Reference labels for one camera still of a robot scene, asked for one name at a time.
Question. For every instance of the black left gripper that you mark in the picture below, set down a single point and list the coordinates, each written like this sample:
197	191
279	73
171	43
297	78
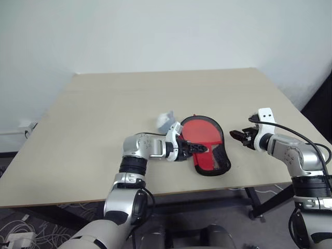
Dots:
181	153

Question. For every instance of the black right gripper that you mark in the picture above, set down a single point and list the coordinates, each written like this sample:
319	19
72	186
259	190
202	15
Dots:
249	138

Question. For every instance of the red table tennis paddle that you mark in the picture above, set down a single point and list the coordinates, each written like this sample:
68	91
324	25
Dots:
201	131

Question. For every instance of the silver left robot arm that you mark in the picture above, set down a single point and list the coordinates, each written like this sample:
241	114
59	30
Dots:
135	147

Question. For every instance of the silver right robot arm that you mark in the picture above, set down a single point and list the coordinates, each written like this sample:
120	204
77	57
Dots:
290	147

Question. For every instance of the black mesh red paddle case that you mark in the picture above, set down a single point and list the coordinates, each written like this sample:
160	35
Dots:
205	169

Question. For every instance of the small white grey object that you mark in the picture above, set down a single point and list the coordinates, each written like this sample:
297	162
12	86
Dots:
164	120

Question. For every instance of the grey rounded shape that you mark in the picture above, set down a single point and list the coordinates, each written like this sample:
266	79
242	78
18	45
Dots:
218	237

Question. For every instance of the white clamp device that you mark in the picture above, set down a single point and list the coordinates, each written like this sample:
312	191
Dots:
28	127

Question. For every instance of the white power adapter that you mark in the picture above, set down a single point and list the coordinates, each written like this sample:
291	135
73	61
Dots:
22	238

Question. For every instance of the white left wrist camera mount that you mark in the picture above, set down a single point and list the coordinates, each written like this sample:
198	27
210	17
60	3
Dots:
174	131

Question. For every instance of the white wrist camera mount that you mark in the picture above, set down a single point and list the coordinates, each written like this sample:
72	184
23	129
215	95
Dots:
265	114
174	131

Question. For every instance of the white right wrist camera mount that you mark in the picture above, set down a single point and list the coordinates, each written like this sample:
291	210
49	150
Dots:
265	114

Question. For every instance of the black table frame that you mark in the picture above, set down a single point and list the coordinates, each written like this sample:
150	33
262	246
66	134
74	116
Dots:
259	205

